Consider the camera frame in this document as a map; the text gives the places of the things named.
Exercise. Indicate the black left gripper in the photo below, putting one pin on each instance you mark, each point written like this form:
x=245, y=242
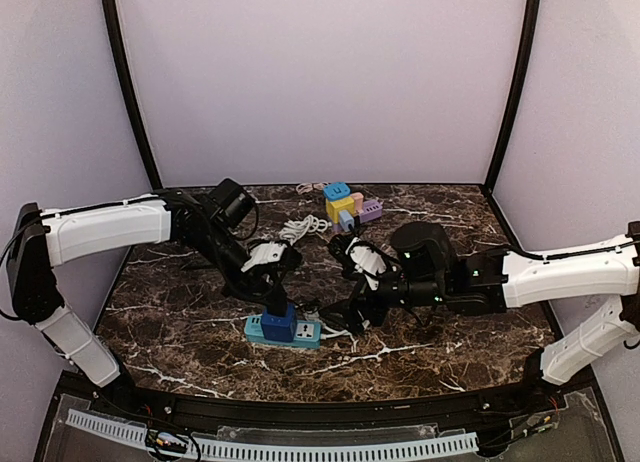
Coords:
x=272, y=280

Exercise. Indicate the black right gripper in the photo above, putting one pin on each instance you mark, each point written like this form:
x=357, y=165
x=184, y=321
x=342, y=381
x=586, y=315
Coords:
x=364, y=296

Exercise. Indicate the dark blue cube socket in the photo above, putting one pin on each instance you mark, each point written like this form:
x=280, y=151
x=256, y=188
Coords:
x=279, y=329

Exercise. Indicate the teal power strip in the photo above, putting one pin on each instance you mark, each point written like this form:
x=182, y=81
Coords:
x=307, y=335

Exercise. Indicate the light blue charger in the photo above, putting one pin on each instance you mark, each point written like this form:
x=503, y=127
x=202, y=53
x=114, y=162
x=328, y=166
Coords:
x=346, y=221

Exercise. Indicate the purple power strip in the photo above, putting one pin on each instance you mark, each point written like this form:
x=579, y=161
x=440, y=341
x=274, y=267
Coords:
x=372, y=210

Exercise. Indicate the yellow cube socket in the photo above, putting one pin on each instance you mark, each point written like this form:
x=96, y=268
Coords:
x=335, y=207

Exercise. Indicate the pink charger plug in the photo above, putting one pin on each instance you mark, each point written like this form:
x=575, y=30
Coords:
x=358, y=200

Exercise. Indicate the blue adapter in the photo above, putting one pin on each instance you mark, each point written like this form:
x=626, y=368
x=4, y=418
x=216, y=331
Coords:
x=336, y=191

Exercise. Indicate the black plug adapter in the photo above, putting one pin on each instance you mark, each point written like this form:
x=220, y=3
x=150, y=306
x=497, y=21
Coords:
x=375, y=314

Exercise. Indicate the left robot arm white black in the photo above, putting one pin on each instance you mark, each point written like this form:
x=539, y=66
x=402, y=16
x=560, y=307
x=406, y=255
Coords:
x=45, y=239

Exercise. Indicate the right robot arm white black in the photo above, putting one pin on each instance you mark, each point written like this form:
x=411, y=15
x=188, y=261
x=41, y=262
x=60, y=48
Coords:
x=427, y=272

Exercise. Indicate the black front aluminium rail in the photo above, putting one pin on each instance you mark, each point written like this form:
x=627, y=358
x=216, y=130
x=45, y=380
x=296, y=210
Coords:
x=482, y=409

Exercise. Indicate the white slotted cable duct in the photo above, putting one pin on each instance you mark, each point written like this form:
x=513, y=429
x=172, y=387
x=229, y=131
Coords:
x=412, y=443

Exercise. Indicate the left black frame post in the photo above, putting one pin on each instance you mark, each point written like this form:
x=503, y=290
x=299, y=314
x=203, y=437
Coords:
x=117, y=45

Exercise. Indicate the black frame post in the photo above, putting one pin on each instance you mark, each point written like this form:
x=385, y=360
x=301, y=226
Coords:
x=117, y=45
x=521, y=65

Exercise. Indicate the right black frame post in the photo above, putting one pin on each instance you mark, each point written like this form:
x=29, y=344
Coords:
x=521, y=65

